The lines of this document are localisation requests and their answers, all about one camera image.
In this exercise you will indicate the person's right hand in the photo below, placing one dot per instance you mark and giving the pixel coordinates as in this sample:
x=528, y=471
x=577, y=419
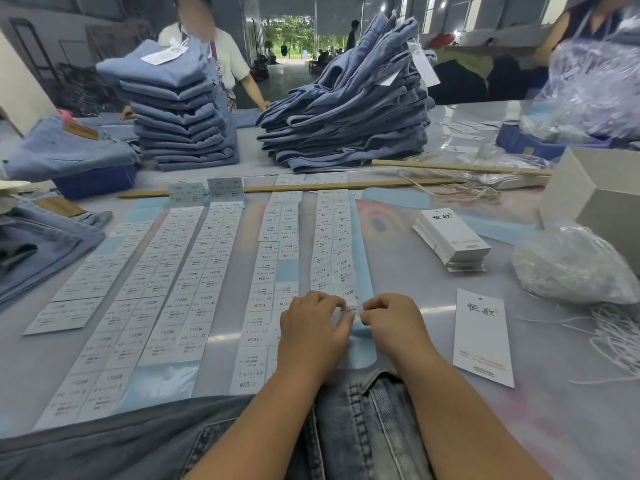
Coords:
x=400, y=329

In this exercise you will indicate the person's left hand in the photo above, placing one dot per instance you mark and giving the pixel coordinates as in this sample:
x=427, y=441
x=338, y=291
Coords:
x=310, y=334

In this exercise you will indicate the person's right fingers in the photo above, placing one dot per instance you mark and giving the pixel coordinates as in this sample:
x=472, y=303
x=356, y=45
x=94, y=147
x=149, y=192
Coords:
x=379, y=309

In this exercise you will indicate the person's left fingers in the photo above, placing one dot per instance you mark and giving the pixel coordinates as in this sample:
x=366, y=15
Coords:
x=336, y=310

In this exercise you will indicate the small white sticker label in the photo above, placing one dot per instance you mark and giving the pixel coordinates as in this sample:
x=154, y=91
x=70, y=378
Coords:
x=351, y=310

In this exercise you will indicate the person's left forearm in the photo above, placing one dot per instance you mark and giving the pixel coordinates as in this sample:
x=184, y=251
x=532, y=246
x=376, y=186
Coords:
x=270, y=429

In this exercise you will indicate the person's right forearm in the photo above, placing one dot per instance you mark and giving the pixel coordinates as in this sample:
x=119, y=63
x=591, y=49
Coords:
x=465, y=424

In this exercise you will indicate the sticker strip on blue backing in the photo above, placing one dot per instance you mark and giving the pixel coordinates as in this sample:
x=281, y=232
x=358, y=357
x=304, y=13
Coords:
x=195, y=284
x=130, y=334
x=270, y=274
x=90, y=279
x=335, y=244

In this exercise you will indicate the stack of white hang tags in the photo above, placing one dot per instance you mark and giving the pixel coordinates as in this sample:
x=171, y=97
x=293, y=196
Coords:
x=452, y=239

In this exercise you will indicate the single white hang tag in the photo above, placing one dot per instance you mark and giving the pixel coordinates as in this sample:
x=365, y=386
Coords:
x=482, y=334

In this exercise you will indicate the long wooden stick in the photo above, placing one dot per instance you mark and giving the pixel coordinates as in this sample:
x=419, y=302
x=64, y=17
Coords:
x=300, y=187
x=460, y=167

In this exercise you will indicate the short white sticker piece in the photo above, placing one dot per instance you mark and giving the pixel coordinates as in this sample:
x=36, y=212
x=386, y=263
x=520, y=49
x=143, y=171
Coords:
x=226, y=188
x=310, y=179
x=187, y=193

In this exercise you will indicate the empty light blue backing sheet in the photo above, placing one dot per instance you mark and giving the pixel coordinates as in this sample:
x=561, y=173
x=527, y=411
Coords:
x=500, y=227

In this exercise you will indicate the scattered white tags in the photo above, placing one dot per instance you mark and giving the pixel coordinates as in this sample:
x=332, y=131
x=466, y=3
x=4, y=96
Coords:
x=467, y=129

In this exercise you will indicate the leaning stack of folded jeans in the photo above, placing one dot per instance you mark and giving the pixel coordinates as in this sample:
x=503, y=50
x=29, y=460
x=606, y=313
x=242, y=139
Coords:
x=360, y=109

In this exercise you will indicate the blue plastic tray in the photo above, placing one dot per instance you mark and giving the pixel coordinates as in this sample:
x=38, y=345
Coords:
x=530, y=139

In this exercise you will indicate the blue denim garment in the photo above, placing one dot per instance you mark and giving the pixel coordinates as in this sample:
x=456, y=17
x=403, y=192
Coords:
x=150, y=444

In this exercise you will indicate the white cardboard box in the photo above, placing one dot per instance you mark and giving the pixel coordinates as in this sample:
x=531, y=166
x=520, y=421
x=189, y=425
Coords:
x=595, y=194

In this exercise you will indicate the white hang tag on jeans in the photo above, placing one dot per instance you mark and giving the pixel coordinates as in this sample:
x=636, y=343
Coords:
x=162, y=53
x=422, y=64

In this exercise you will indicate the neat stack of folded jeans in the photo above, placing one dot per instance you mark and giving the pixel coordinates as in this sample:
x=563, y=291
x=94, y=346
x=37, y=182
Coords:
x=175, y=114

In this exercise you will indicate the dark blue jeans with patch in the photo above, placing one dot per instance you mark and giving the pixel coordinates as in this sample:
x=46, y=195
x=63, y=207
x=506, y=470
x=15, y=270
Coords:
x=40, y=244

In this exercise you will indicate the large clear plastic bag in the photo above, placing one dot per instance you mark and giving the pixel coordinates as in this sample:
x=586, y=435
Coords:
x=590, y=89

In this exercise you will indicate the light blue jeans with patch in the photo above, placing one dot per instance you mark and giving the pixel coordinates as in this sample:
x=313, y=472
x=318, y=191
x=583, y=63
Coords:
x=65, y=149

